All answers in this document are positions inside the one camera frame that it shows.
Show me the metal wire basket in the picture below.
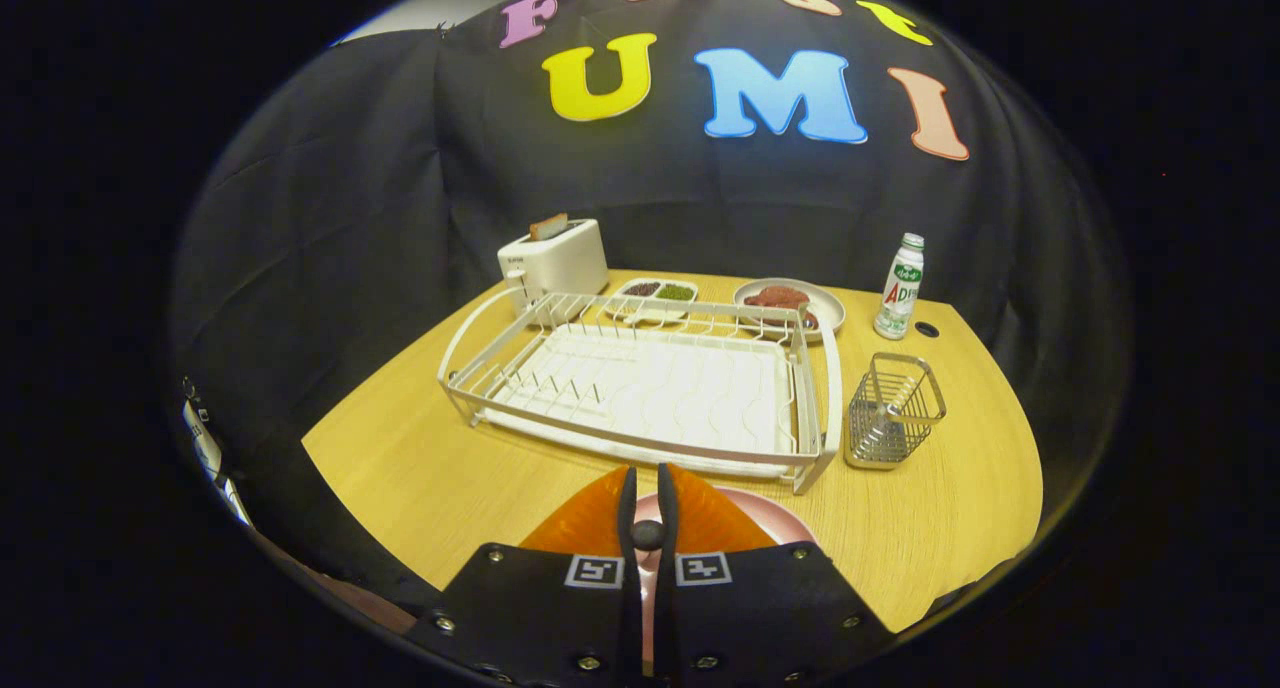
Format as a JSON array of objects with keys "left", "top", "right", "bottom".
[{"left": 845, "top": 352, "right": 947, "bottom": 471}]

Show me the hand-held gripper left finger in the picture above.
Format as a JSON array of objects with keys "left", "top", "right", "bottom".
[{"left": 405, "top": 466, "right": 641, "bottom": 688}]

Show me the white drain tray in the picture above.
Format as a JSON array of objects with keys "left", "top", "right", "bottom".
[{"left": 482, "top": 325, "right": 801, "bottom": 479}]

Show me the white toaster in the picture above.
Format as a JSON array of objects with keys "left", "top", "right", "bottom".
[{"left": 497, "top": 218, "right": 610, "bottom": 314}]

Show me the cream round plate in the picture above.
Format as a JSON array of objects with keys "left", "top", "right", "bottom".
[{"left": 733, "top": 277, "right": 847, "bottom": 344}]

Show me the white printed strip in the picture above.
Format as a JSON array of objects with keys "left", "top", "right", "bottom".
[{"left": 183, "top": 378, "right": 251, "bottom": 526}]

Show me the white drink bottle green label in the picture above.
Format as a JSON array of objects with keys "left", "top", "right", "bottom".
[{"left": 874, "top": 232, "right": 926, "bottom": 341}]

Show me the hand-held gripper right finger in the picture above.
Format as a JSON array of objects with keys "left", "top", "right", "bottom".
[{"left": 655, "top": 463, "right": 896, "bottom": 684}]

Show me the white wire dish rack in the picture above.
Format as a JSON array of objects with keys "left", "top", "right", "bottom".
[{"left": 437, "top": 286, "right": 843, "bottom": 496}]

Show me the white divided tray with beans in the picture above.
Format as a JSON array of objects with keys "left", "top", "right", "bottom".
[{"left": 605, "top": 277, "right": 700, "bottom": 324}]

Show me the black backdrop cloth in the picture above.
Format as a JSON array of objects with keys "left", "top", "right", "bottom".
[{"left": 170, "top": 0, "right": 1136, "bottom": 649}]

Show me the pink plate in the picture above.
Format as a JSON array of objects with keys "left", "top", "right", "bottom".
[{"left": 635, "top": 486, "right": 819, "bottom": 669}]

